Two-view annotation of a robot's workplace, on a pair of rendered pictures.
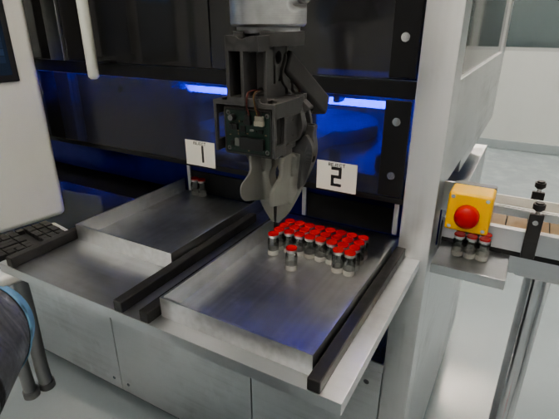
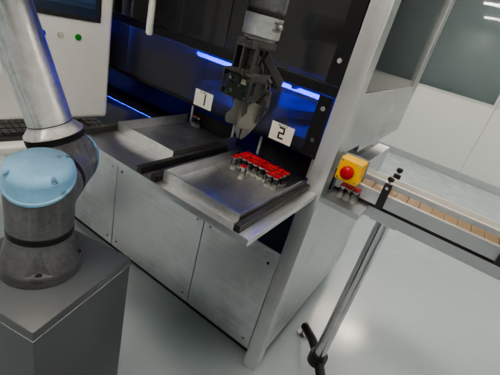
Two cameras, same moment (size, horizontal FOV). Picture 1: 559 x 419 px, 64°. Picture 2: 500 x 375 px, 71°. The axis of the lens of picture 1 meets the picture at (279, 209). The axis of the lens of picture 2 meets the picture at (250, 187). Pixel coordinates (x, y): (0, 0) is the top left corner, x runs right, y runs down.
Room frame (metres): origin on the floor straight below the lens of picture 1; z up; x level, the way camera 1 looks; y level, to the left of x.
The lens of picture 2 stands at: (-0.27, -0.02, 1.34)
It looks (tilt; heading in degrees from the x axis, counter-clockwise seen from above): 26 degrees down; 358
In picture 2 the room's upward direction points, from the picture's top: 15 degrees clockwise
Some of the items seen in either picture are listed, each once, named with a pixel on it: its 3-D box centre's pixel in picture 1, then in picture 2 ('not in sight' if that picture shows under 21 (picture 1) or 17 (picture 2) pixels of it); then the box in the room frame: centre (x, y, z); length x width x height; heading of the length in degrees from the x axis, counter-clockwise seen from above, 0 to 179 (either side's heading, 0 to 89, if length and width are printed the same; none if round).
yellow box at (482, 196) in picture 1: (470, 207); (352, 169); (0.74, -0.34, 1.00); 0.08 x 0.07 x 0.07; 151
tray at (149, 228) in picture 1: (179, 215); (181, 134); (0.93, 0.23, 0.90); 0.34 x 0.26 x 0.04; 151
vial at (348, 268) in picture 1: (349, 263); (274, 183); (0.70, -0.13, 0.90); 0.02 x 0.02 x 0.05
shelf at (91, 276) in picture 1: (222, 257); (202, 163); (0.78, 0.11, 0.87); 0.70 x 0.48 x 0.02; 61
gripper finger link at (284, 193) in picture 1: (280, 192); (245, 122); (0.46, 0.00, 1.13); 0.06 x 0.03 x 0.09; 151
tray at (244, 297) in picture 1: (287, 278); (236, 181); (0.66, -0.01, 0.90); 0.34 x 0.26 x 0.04; 150
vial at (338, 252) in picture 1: (337, 260); (268, 179); (0.71, -0.11, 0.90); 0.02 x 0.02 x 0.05
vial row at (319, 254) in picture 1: (314, 248); (257, 170); (0.75, -0.07, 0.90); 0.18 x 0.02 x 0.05; 61
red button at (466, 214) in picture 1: (467, 216); (347, 172); (0.70, -0.32, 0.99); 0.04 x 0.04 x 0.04; 61
